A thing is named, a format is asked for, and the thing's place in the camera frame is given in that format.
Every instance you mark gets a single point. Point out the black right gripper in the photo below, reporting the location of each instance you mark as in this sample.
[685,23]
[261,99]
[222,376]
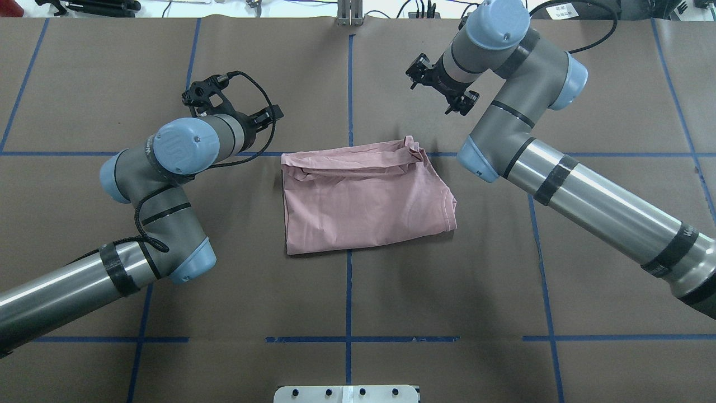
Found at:
[446,85]

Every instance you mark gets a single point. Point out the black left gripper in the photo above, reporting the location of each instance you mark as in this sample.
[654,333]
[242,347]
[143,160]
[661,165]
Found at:
[259,119]

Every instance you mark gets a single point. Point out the pink Snoopy t-shirt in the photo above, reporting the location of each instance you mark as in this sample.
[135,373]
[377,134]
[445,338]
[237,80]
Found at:
[363,196]

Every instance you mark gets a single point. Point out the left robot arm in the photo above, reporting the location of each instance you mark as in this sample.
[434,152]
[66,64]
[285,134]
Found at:
[87,219]

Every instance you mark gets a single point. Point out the black box with label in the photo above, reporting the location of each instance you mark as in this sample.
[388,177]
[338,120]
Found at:
[555,10]

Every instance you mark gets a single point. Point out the black folded tripod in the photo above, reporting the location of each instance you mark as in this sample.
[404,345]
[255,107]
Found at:
[116,9]

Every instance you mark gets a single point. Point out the white pillar with base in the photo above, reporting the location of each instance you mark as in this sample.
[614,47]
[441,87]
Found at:
[348,393]

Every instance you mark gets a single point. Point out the aluminium frame post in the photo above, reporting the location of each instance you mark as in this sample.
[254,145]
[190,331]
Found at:
[350,13]

